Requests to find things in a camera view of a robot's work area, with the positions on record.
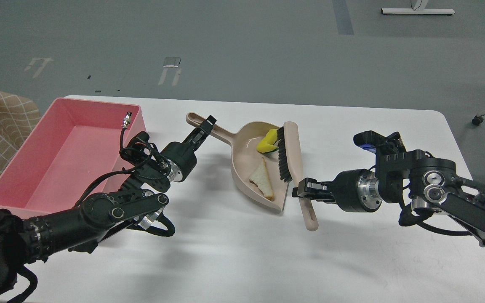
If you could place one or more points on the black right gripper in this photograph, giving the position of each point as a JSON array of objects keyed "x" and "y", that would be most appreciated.
[{"x": 352, "y": 191}]

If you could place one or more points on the pink plastic bin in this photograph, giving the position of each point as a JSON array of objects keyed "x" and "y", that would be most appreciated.
[{"x": 75, "y": 142}]

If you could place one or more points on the yellow sponge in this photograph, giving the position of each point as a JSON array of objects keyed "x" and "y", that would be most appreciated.
[{"x": 268, "y": 144}]

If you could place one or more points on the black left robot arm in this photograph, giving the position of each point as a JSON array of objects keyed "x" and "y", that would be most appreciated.
[{"x": 126, "y": 199}]

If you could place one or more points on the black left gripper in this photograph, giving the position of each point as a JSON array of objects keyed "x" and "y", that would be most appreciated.
[{"x": 181, "y": 156}]

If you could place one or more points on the white bread slice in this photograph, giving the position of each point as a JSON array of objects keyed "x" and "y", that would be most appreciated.
[{"x": 260, "y": 178}]

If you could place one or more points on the beige plastic dustpan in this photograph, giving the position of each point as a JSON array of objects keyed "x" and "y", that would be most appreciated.
[{"x": 246, "y": 159}]

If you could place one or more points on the white desk foot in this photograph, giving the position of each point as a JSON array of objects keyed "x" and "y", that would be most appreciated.
[{"x": 418, "y": 7}]

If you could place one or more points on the beige hand brush black bristles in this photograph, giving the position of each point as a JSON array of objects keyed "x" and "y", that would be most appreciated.
[{"x": 291, "y": 168}]

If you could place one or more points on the silver floor socket plate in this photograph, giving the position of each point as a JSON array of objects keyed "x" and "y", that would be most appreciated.
[{"x": 171, "y": 62}]

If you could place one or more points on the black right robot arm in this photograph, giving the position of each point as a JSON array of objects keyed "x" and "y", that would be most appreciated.
[{"x": 428, "y": 189}]

